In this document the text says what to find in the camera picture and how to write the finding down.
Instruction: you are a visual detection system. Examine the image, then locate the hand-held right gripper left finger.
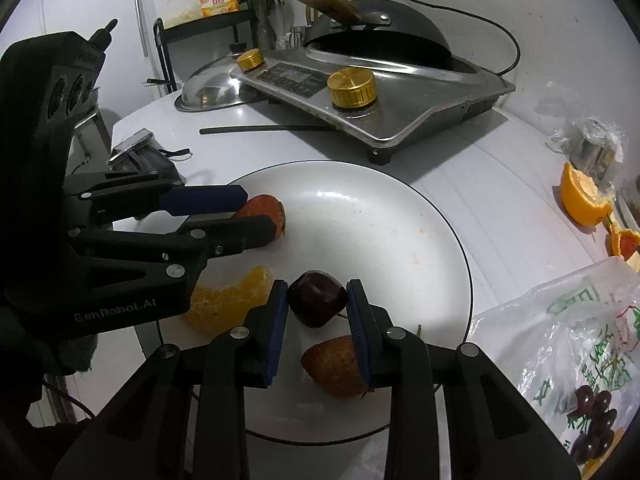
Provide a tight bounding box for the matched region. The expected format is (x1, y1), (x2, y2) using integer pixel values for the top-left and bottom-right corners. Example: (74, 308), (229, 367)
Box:
(52, 280), (289, 480)

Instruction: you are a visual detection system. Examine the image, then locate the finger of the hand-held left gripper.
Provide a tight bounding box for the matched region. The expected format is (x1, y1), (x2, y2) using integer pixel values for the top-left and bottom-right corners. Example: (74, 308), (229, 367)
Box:
(65, 171), (249, 221)
(70, 215), (277, 267)

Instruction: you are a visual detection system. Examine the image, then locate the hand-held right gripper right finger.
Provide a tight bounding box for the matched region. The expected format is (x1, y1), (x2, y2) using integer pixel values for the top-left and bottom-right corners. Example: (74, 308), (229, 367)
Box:
(347, 280), (583, 480)

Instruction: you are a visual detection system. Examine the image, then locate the red strawberry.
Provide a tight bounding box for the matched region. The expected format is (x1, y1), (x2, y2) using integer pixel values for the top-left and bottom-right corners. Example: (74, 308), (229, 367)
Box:
(300, 336), (371, 399)
(232, 194), (287, 248)

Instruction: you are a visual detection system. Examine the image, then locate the peeled orange segment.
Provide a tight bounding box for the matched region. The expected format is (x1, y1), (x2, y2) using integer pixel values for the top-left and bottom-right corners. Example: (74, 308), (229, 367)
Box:
(186, 266), (275, 336)

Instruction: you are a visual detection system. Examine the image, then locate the white plate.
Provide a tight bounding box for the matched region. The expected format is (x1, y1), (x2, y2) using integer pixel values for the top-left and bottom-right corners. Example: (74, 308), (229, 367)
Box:
(187, 160), (474, 445)

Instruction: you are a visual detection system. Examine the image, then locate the clear green-printed plastic bag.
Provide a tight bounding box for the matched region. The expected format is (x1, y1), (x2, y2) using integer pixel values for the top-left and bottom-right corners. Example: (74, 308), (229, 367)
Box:
(469, 254), (640, 480)

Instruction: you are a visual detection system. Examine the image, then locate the black phone holder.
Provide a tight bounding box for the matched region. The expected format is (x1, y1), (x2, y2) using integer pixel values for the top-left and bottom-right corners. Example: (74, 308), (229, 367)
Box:
(109, 145), (185, 187)

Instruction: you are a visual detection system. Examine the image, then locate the thin black rod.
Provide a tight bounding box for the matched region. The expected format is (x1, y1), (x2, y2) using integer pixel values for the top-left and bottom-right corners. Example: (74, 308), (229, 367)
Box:
(199, 124), (337, 137)

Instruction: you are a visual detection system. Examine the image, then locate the smartphone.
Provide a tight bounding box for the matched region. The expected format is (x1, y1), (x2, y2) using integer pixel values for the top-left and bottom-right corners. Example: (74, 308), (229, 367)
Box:
(107, 128), (154, 163)

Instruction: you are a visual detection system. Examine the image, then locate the steel pot lid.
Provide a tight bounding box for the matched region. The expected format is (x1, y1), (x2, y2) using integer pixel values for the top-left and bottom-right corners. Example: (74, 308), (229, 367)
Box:
(173, 50), (263, 112)

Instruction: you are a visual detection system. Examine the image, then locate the black metal rack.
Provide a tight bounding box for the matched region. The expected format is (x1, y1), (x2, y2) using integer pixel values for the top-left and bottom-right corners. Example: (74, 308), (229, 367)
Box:
(152, 9), (257, 95)

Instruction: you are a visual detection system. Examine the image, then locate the pale crumpled plastic bag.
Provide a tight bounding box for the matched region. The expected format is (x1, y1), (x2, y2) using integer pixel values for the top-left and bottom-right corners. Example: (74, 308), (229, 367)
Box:
(164, 6), (205, 29)

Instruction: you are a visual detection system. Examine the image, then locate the steel induction cooker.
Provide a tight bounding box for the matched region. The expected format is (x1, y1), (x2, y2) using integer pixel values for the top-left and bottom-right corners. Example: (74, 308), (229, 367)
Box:
(230, 47), (517, 167)

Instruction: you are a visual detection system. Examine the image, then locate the grey vertical pipe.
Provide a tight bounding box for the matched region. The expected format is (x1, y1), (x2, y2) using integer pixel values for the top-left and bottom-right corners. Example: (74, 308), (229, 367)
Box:
(245, 0), (277, 52)

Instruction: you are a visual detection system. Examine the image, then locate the half orange peel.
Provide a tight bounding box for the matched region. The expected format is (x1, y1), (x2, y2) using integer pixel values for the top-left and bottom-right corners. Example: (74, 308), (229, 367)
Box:
(558, 161), (616, 227)

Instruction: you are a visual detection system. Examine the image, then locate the small orange peel piece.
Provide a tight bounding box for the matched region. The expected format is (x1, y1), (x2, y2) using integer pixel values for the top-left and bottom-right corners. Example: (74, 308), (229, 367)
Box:
(606, 217), (640, 262)

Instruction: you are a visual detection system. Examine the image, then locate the steel cup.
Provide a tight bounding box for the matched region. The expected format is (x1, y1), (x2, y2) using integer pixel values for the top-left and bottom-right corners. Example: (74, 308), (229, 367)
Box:
(570, 132), (620, 182)

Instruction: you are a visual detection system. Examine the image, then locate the crumpled clear plastic bag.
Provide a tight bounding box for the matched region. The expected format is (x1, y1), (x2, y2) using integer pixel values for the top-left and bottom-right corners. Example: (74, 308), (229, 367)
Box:
(547, 116), (627, 186)

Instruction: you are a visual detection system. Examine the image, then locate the white wall pipe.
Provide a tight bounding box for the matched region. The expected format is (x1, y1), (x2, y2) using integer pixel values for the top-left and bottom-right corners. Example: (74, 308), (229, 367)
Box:
(130, 0), (147, 58)

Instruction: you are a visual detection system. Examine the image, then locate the black wok wooden handle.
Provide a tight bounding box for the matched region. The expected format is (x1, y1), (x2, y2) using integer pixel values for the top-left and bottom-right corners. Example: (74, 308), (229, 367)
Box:
(270, 0), (453, 61)

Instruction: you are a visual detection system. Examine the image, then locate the black cooker power cable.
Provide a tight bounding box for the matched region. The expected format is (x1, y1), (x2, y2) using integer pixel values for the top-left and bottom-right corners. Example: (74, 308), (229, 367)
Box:
(367, 0), (522, 77)

